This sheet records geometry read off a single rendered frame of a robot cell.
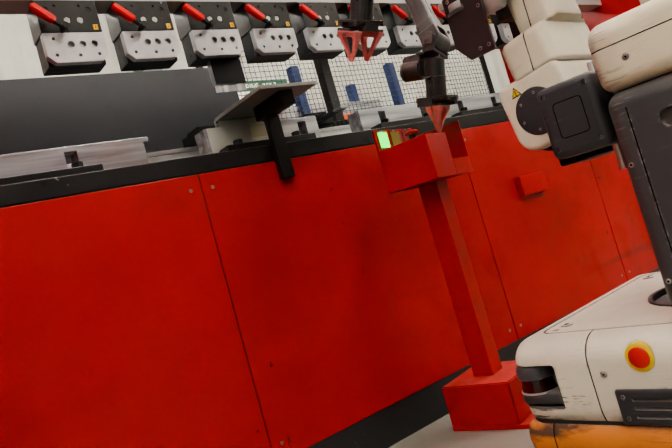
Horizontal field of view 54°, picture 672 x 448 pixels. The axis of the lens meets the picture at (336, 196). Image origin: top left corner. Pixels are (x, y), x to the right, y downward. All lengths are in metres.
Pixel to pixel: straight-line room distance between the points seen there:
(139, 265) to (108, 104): 0.92
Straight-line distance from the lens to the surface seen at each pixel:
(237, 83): 1.97
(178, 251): 1.60
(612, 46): 1.23
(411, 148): 1.74
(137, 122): 2.37
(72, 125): 2.30
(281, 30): 2.08
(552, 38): 1.49
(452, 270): 1.81
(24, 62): 6.46
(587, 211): 2.74
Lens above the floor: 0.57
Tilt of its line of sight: 4 degrees up
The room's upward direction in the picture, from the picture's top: 16 degrees counter-clockwise
